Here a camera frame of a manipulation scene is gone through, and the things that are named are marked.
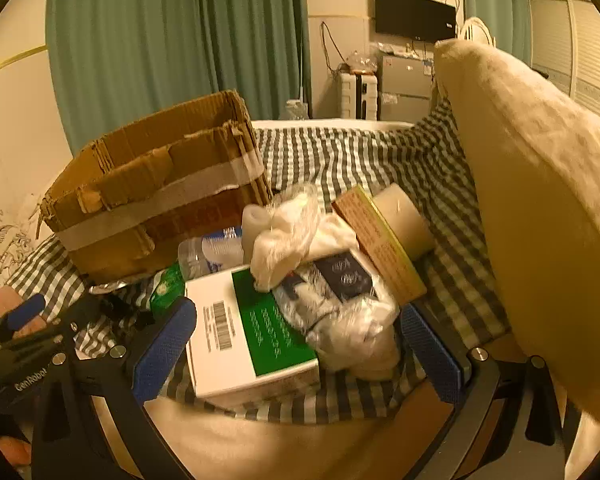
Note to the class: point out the black wall television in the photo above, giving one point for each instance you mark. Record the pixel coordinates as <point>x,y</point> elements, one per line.
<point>414,15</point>

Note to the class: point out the grey checked cloth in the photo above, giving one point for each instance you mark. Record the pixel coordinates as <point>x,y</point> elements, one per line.
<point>330,160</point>

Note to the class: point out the clear plastic water bottle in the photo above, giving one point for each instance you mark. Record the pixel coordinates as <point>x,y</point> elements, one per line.
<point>205,255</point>

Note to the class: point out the white suitcase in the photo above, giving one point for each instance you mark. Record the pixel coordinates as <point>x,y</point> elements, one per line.
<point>355,95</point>

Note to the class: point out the white and green carton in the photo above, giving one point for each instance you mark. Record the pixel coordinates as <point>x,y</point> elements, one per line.
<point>240,335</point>

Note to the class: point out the narrow green curtain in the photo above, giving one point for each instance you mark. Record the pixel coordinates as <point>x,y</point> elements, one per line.
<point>500,5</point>

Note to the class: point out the clear plastic bag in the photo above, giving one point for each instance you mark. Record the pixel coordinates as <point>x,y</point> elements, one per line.
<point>345,315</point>

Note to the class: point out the brown cardboard box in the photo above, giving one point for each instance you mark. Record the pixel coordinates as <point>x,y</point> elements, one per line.
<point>130,160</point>

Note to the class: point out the white tape roll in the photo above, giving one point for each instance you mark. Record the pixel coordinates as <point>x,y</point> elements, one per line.
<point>405,220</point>

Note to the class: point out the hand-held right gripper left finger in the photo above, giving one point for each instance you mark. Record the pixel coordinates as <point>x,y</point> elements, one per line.
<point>162,347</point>

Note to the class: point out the bed with cream sheet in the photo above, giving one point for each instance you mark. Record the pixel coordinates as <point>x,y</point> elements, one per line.
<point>260,445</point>

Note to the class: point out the grey mini fridge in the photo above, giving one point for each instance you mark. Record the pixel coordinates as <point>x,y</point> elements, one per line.
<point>405,85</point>

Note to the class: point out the white plastic bag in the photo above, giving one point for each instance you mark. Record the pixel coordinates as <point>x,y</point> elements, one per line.
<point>290,240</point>

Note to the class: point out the cream pillow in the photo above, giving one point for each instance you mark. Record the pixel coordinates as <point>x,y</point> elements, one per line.
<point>540,210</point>

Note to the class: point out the person's left hand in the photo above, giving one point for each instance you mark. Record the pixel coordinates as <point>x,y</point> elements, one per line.
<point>12,452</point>

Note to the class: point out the green packet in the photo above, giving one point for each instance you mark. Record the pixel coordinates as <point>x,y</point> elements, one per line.
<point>165,285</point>

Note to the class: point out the wooden box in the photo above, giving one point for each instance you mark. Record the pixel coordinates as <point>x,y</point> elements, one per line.
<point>380,250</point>

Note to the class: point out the wide green curtain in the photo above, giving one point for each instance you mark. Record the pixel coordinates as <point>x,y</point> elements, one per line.
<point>155,35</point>

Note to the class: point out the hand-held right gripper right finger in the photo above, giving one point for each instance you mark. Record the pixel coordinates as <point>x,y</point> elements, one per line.
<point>430,355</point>

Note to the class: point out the floral bed sheet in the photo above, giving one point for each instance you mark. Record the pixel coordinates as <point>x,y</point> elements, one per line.
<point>0,240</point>

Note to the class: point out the white louvred wardrobe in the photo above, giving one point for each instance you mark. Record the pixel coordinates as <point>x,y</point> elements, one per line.
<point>580,45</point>

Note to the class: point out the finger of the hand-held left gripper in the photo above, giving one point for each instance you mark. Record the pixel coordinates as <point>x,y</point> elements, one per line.
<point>26,311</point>
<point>107,307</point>

